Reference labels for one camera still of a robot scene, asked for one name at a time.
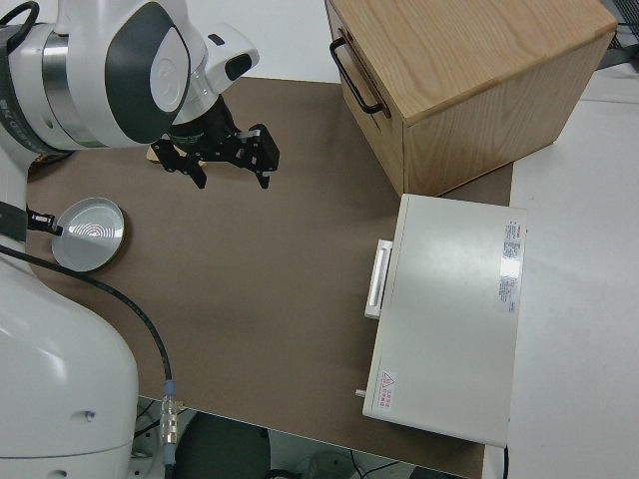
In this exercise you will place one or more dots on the brown table mat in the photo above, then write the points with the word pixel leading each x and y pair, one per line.
pixel 249 274

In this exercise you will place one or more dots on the white toaster oven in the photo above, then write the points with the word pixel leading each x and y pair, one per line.
pixel 449 309

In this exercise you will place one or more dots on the light wooden drawer box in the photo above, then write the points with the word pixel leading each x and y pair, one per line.
pixel 474 60

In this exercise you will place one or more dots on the dark round floor base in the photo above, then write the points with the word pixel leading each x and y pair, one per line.
pixel 224 449

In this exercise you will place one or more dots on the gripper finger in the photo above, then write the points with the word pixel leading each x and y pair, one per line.
pixel 45 223

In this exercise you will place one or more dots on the gray round plate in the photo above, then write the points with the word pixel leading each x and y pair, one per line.
pixel 90 233

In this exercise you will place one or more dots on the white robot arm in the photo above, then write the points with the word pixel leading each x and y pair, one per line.
pixel 75 60

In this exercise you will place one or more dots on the black background equipment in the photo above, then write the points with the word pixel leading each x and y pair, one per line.
pixel 626 10

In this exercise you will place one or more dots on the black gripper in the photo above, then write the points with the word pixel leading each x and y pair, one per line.
pixel 204 135

